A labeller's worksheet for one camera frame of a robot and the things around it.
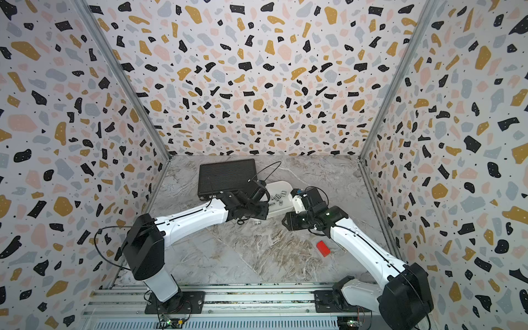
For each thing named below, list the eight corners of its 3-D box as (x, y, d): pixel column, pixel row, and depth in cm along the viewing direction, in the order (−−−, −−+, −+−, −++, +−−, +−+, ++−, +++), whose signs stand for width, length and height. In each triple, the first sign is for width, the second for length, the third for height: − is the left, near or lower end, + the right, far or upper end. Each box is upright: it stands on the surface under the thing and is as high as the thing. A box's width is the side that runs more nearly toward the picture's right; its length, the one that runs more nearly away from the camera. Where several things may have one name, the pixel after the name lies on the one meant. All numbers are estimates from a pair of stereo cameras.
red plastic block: (324, 257, 87) (325, 254, 85) (315, 245, 90) (316, 242, 88) (329, 253, 88) (331, 251, 86) (321, 242, 91) (322, 239, 89)
